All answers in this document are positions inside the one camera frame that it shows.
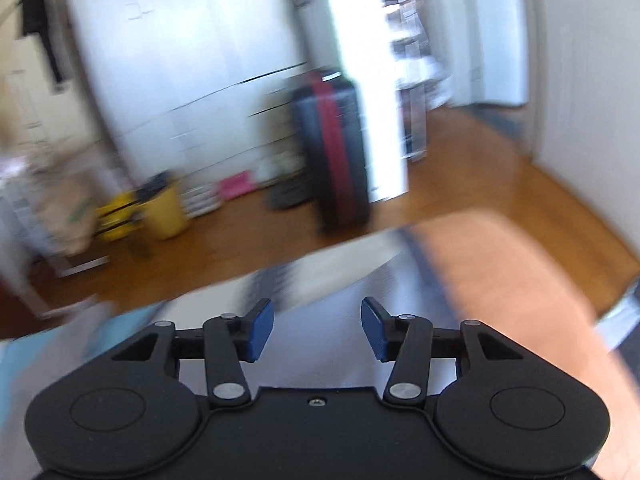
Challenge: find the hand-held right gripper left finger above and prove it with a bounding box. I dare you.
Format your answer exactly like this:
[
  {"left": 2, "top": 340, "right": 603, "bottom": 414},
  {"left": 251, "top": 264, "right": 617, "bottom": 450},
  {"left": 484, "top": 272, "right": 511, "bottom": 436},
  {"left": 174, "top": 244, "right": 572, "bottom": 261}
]
[{"left": 111, "top": 297, "right": 276, "bottom": 408}]

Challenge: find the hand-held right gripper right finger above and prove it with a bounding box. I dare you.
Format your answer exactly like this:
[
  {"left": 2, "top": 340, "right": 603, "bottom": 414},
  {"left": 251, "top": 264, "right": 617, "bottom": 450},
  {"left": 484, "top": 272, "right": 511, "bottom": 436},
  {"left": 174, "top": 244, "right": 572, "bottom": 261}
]
[{"left": 361, "top": 296, "right": 526, "bottom": 408}]

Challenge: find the blue and white bed sheet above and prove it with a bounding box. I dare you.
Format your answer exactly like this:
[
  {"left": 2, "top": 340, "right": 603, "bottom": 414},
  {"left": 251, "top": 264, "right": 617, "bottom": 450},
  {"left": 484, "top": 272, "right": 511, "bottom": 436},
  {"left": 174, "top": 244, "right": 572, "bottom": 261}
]
[{"left": 0, "top": 225, "right": 640, "bottom": 480}]

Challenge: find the yellow trash bin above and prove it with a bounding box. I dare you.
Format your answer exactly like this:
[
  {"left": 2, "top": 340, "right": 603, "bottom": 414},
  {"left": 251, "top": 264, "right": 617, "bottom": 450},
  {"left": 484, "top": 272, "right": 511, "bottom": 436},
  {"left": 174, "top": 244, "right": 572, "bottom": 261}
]
[{"left": 135, "top": 172, "right": 191, "bottom": 241}]

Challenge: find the orange cloth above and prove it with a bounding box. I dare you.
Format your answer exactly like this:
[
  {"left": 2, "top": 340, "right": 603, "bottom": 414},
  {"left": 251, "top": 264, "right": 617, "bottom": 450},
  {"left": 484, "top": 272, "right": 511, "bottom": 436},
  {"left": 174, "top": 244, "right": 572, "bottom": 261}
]
[{"left": 415, "top": 207, "right": 640, "bottom": 480}]

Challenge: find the black and red suitcase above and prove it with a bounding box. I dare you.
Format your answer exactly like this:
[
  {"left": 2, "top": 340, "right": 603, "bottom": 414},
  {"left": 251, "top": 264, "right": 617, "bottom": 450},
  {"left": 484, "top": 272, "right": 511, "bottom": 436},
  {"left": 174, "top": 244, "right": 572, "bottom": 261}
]
[{"left": 290, "top": 71, "right": 373, "bottom": 233}]

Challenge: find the white-framed side table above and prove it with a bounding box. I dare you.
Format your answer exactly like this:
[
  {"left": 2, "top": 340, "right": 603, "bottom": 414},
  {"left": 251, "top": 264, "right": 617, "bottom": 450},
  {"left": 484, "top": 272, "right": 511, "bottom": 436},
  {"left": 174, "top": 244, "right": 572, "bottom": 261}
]
[{"left": 0, "top": 185, "right": 111, "bottom": 281}]

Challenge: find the brown paper bag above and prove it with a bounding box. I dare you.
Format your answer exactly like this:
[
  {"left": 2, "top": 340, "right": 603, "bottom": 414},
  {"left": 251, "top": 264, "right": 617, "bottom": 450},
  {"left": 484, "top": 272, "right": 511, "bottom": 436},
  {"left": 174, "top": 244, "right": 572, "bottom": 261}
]
[{"left": 35, "top": 167, "right": 98, "bottom": 256}]

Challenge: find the white door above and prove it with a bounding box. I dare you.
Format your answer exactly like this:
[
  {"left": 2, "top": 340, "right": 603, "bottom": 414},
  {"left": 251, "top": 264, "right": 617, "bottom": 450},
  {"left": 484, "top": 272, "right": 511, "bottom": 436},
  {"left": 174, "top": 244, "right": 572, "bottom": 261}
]
[{"left": 320, "top": 0, "right": 412, "bottom": 202}]

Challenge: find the white wardrobe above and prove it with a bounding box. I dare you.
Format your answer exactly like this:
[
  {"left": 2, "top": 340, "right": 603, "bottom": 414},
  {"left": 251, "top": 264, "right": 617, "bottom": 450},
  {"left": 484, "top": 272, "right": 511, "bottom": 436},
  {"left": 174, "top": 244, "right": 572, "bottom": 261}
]
[{"left": 60, "top": 0, "right": 321, "bottom": 183}]

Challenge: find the cluttered shelf unit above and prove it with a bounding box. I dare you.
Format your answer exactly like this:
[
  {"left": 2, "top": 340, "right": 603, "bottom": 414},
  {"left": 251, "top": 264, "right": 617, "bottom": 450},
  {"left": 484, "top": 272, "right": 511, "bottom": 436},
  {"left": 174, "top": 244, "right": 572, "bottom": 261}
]
[{"left": 377, "top": 0, "right": 451, "bottom": 161}]

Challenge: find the dark hanging clothing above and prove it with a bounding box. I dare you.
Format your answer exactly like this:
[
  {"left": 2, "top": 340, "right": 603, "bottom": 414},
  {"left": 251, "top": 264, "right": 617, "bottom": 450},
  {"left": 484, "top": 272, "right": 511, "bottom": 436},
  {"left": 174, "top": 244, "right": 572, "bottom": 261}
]
[{"left": 17, "top": 0, "right": 68, "bottom": 86}]

